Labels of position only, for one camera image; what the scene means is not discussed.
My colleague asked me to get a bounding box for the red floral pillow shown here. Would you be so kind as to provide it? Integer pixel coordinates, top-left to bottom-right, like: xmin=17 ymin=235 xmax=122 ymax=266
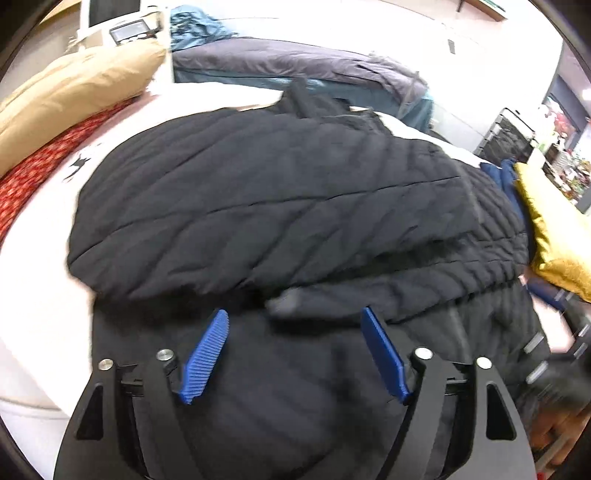
xmin=0 ymin=98 xmax=140 ymax=246

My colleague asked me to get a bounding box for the black quilted jacket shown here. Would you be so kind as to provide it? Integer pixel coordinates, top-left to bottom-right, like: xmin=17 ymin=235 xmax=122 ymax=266
xmin=67 ymin=78 xmax=553 ymax=480

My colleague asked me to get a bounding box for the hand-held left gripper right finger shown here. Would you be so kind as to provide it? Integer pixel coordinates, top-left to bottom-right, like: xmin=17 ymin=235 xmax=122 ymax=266
xmin=359 ymin=306 xmax=539 ymax=480

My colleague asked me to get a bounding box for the tan pillow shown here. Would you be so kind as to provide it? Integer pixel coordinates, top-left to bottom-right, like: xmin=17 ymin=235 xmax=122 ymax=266
xmin=0 ymin=43 xmax=168 ymax=179

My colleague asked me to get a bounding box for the white control machine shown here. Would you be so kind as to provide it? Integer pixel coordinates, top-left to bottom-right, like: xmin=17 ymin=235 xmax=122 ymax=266
xmin=69 ymin=0 xmax=175 ymax=86

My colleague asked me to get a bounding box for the yellow satin pillow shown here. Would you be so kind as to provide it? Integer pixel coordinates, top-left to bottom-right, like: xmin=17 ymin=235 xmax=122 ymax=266
xmin=512 ymin=161 xmax=591 ymax=304

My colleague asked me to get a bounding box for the cluttered shelf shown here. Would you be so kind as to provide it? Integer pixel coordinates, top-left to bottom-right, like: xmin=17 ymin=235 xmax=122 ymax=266
xmin=536 ymin=90 xmax=591 ymax=210

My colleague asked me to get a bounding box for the white monitor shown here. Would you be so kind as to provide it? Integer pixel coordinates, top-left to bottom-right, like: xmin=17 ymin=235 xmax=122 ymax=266
xmin=81 ymin=0 xmax=144 ymax=29

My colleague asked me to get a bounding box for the teal crumpled cloth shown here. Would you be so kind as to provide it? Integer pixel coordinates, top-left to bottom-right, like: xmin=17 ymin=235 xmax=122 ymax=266
xmin=168 ymin=4 xmax=242 ymax=52

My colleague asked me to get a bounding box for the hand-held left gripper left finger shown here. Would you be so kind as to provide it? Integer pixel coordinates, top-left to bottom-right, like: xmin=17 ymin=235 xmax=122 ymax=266
xmin=52 ymin=308 xmax=230 ymax=480

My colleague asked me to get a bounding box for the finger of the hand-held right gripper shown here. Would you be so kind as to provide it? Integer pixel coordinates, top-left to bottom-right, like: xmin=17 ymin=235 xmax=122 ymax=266
xmin=521 ymin=323 xmax=591 ymax=404

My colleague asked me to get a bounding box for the black wire rack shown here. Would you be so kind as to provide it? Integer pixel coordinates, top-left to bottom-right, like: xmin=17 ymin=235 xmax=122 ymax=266
xmin=475 ymin=106 xmax=539 ymax=165

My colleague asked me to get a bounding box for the grey blanket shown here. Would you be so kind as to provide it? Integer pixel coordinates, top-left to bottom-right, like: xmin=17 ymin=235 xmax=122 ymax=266
xmin=171 ymin=43 xmax=431 ymax=109

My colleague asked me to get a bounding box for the pink polka dot bed sheet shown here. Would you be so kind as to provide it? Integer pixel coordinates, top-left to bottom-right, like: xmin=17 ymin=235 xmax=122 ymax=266
xmin=0 ymin=82 xmax=580 ymax=476

